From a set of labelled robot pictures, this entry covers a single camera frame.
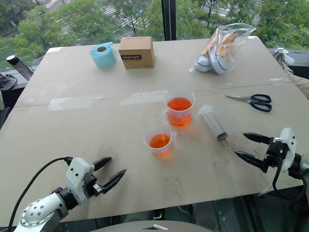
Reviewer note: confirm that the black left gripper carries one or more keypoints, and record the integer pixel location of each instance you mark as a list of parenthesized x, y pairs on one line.
[(91, 187)]

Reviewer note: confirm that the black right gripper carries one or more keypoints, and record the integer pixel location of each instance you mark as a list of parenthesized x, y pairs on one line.
[(277, 152)]

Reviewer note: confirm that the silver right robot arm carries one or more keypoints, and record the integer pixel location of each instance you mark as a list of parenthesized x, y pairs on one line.
[(304, 166)]

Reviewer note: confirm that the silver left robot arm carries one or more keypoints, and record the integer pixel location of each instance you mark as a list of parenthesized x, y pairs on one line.
[(39, 212)]

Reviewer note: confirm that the clear plastic syringe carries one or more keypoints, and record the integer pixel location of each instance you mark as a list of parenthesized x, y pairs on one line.
[(213, 122)]

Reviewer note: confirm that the small clear cup orange liquid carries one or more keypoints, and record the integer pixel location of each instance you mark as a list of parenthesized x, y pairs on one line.
[(160, 145)]

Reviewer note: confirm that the large clear cup orange liquid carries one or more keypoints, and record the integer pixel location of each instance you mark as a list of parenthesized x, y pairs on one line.
[(179, 113)]

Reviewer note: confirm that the clear tape strip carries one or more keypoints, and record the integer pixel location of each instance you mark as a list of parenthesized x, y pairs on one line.
[(74, 102)]

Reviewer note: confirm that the beige trouser leg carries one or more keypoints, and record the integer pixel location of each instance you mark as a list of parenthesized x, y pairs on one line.
[(301, 83)]

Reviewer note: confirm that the gray shoe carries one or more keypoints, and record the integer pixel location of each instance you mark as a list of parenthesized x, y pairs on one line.
[(282, 58)]

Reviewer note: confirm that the clear plastic bag with items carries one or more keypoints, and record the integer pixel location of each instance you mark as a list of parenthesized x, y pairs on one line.
[(217, 58)]

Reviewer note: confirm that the light blue paper roll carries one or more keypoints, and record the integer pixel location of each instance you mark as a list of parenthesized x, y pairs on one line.
[(103, 55)]

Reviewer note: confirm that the brown cardboard box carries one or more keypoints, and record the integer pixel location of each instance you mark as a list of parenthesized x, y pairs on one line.
[(136, 53)]

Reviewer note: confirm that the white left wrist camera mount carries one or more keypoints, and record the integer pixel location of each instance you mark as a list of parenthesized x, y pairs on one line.
[(76, 170)]

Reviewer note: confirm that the black window frame post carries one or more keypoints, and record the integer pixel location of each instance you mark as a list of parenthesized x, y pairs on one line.
[(169, 19)]

